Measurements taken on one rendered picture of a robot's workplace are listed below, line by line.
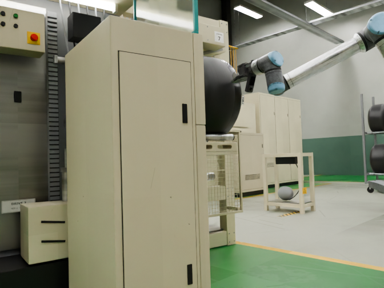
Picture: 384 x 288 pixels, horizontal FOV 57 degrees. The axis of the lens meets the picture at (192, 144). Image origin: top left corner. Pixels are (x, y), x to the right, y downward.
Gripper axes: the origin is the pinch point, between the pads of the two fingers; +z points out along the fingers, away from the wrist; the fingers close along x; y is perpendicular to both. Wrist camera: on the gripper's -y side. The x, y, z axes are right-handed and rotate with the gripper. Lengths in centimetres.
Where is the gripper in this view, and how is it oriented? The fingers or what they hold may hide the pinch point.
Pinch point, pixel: (233, 82)
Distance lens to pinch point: 222.8
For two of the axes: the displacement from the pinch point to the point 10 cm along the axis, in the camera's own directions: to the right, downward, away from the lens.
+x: -8.2, 0.0, -5.8
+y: -1.0, -9.8, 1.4
